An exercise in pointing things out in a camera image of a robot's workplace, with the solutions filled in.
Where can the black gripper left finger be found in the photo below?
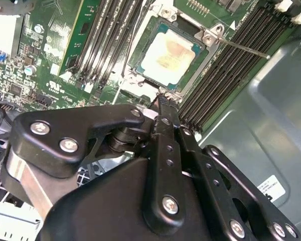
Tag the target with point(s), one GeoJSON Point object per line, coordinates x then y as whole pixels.
{"type": "Point", "coordinates": [65, 125]}

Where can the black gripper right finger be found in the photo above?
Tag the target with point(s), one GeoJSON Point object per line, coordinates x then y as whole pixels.
{"type": "Point", "coordinates": [215, 180]}

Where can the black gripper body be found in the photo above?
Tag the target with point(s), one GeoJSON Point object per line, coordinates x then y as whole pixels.
{"type": "Point", "coordinates": [102, 206]}

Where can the silver CPU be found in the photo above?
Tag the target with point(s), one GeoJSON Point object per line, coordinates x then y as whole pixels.
{"type": "Point", "coordinates": [168, 54]}

